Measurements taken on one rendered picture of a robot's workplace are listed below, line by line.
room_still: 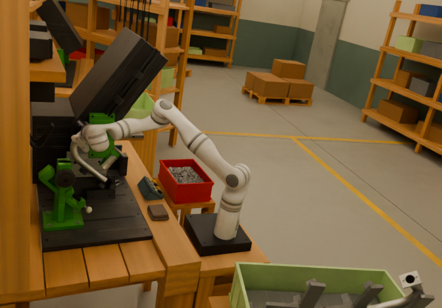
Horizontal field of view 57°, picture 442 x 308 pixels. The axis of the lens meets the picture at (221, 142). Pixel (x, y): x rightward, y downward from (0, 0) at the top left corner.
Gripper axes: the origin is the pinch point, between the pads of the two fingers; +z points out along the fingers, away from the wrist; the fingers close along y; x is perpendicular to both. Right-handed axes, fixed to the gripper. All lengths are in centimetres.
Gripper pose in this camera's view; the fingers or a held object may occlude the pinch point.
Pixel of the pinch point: (86, 129)
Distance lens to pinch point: 193.6
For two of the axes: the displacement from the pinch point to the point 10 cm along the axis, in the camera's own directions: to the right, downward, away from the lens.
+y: -5.9, -7.1, -3.9
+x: -6.8, 6.9, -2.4
